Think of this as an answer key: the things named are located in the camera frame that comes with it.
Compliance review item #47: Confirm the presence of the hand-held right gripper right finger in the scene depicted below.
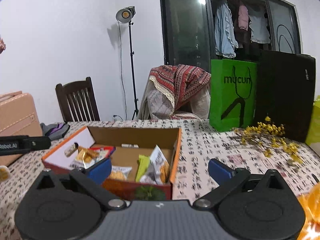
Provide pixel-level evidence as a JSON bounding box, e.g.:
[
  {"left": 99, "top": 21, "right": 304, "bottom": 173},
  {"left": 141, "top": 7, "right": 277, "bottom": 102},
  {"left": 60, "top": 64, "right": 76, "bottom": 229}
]
[{"left": 193, "top": 158, "right": 288, "bottom": 210}]

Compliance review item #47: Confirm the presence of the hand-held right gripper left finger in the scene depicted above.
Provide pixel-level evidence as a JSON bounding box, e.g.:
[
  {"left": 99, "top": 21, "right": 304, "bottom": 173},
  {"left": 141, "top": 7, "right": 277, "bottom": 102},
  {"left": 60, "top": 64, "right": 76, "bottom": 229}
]
[{"left": 31, "top": 157, "right": 127, "bottom": 210}]

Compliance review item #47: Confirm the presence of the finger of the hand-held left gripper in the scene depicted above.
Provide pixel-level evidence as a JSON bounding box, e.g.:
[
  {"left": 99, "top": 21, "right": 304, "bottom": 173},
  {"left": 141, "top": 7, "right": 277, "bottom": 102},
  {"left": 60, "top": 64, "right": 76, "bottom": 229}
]
[{"left": 19, "top": 136, "right": 52, "bottom": 153}]

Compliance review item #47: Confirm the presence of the orange cardboard box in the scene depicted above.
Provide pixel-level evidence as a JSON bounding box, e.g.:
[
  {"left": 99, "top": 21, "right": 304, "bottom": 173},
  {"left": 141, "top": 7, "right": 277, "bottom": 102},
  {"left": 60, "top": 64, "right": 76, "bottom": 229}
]
[{"left": 41, "top": 126, "right": 182, "bottom": 200}]

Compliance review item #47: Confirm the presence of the pile of snack packets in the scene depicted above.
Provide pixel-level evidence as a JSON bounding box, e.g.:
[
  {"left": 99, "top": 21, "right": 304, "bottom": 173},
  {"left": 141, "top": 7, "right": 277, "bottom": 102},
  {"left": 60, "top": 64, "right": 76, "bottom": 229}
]
[{"left": 64, "top": 142, "right": 170, "bottom": 184}]

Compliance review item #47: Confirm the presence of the grey purple cloth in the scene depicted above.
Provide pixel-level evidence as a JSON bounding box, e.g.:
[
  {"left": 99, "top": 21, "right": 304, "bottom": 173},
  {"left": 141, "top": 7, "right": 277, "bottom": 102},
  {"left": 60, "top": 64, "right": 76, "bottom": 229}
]
[{"left": 40, "top": 122, "right": 70, "bottom": 141}]

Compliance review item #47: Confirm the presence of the pink hard-shell suitcase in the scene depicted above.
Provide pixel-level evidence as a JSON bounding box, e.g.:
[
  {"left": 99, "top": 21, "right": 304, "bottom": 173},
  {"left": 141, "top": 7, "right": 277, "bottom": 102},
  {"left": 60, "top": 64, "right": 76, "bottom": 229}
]
[{"left": 0, "top": 91, "right": 43, "bottom": 167}]

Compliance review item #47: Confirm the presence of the green paper bag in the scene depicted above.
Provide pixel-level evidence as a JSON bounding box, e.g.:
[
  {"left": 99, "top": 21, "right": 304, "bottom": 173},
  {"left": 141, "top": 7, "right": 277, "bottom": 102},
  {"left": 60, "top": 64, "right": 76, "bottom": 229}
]
[{"left": 209, "top": 59, "right": 258, "bottom": 132}]

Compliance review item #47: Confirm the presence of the yellow flower branch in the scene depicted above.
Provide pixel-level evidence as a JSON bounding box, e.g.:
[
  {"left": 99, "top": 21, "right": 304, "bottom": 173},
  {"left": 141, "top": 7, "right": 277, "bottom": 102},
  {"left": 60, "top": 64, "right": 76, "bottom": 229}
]
[{"left": 234, "top": 116, "right": 304, "bottom": 165}]

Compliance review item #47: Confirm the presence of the dark wooden chair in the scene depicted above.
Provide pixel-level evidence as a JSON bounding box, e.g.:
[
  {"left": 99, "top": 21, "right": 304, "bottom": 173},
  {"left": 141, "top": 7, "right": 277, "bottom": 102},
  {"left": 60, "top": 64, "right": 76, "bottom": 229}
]
[{"left": 55, "top": 77, "right": 100, "bottom": 123}]

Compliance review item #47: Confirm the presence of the armchair with patterned blankets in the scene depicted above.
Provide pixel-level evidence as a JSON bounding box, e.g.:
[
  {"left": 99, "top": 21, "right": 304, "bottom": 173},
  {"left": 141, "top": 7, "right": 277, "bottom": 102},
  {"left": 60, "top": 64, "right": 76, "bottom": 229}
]
[{"left": 139, "top": 81, "right": 210, "bottom": 120}]

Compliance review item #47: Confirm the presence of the black paper bag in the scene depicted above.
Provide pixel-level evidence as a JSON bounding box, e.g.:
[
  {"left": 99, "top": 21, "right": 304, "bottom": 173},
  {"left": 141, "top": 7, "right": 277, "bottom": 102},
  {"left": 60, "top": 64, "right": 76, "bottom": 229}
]
[{"left": 255, "top": 24, "right": 316, "bottom": 143}]

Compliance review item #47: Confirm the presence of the light green carton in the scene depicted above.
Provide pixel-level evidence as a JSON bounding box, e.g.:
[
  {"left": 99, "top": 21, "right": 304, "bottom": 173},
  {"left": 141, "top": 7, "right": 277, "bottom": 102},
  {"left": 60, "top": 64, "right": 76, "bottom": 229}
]
[{"left": 305, "top": 95, "right": 320, "bottom": 147}]

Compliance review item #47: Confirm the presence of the light blue hanging shirt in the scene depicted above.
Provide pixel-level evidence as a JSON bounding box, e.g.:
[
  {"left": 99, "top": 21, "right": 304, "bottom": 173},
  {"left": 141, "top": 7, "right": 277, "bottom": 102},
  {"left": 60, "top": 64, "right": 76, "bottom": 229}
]
[{"left": 214, "top": 0, "right": 238, "bottom": 58}]

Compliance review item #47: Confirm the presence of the dark framed sliding glass door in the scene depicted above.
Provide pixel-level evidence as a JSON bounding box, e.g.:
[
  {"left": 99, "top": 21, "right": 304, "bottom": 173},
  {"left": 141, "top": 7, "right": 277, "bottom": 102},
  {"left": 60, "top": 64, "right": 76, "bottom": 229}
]
[{"left": 159, "top": 0, "right": 304, "bottom": 67}]

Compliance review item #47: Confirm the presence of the white hanging garment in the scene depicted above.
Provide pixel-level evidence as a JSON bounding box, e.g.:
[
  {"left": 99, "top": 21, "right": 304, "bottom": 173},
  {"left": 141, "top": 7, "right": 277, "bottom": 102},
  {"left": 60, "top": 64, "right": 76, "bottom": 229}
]
[{"left": 249, "top": 5, "right": 272, "bottom": 44}]

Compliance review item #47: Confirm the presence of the studio light on stand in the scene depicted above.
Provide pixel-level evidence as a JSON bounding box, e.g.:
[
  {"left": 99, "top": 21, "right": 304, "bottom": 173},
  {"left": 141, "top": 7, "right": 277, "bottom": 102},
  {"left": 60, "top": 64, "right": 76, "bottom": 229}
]
[{"left": 115, "top": 6, "right": 140, "bottom": 120}]

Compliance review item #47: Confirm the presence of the pink hanging garment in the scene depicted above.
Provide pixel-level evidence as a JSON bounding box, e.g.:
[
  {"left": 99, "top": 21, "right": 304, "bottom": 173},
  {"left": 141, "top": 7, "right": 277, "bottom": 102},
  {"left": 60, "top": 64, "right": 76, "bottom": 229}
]
[{"left": 237, "top": 1, "right": 250, "bottom": 32}]

